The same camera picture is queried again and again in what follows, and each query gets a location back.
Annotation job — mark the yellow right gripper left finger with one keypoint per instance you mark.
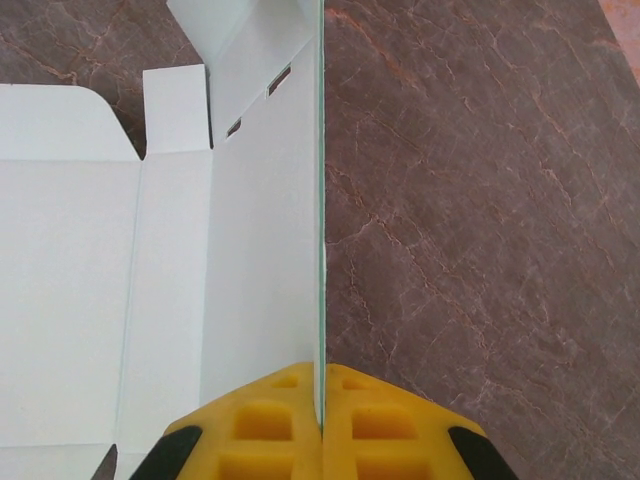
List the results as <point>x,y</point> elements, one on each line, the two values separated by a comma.
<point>260,450</point>

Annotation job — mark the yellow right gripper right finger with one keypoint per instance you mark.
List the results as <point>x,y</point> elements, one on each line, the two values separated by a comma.
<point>380,450</point>

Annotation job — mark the teal and white paper box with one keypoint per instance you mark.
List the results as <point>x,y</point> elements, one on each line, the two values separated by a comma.
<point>175,260</point>

